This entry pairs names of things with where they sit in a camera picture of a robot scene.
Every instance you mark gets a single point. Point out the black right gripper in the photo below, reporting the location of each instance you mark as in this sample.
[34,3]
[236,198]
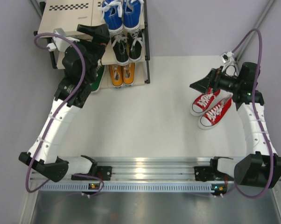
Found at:
[212,80]

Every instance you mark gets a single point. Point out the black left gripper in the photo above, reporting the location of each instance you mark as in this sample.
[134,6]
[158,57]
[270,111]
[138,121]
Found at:
[100,34]

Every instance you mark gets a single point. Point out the black sneaker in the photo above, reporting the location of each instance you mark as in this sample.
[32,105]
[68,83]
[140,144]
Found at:
[119,42]
[135,43]

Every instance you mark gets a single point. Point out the blue sneaker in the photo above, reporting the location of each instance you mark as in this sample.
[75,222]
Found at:
[112,11]
[132,14]

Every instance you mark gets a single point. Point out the green sneaker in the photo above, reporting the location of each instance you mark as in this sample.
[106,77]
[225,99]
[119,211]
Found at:
[99,78]

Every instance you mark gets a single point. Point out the red sneaker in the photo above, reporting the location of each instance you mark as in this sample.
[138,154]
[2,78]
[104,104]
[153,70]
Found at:
[214,115]
[203,102]

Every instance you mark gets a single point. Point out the orange sneaker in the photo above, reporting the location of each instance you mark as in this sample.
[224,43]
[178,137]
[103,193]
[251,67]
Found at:
[128,74]
[115,71]

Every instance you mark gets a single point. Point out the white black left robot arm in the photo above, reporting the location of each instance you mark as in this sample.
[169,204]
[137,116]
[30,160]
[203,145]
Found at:
[81,61]

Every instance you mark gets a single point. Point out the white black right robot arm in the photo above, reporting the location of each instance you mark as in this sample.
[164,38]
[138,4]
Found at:
[262,166]

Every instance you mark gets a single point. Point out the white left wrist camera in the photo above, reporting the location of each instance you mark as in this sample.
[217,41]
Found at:
[58,43]

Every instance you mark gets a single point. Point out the aluminium mounting rail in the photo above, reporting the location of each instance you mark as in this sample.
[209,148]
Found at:
[149,169]

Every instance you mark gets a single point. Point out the grey slotted cable duct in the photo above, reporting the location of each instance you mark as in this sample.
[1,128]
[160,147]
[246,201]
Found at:
[130,187]

